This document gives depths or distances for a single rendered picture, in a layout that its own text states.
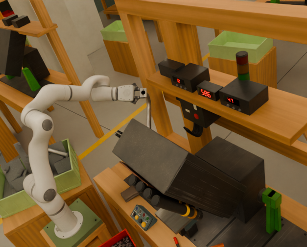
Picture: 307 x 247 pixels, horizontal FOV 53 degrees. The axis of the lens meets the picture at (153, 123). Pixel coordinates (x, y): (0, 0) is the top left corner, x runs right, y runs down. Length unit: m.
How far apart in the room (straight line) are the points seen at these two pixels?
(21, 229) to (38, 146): 0.92
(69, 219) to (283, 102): 1.36
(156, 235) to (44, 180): 0.68
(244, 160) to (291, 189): 1.53
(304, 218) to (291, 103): 0.67
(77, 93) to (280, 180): 2.08
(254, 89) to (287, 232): 0.75
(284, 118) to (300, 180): 1.85
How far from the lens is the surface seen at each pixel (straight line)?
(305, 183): 3.10
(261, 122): 1.30
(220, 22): 1.33
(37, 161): 1.73
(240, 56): 1.37
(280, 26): 1.16
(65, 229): 2.03
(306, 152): 1.56
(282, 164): 3.24
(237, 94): 1.34
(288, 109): 1.36
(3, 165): 2.64
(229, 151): 1.61
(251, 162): 1.55
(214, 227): 1.75
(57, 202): 1.89
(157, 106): 2.18
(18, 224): 2.46
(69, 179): 2.36
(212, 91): 1.43
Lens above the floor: 2.36
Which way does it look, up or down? 36 degrees down
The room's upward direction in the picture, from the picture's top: 18 degrees counter-clockwise
